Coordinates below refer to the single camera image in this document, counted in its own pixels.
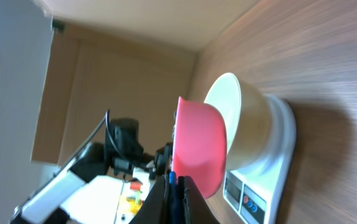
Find pink scoop with blue handle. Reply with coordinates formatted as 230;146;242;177
168;96;228;224

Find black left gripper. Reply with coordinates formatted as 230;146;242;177
148;142;173;180

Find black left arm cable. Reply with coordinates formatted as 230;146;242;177
56;109;126;175

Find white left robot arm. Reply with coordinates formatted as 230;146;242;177
10;114;173;223

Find white digital kitchen scale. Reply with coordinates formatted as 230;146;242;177
222;95;297;224

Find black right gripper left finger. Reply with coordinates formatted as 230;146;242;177
130;175;168;224

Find white bowl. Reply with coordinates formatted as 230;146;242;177
204;73;272;170

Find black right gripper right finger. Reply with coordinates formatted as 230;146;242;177
183;176;219;224

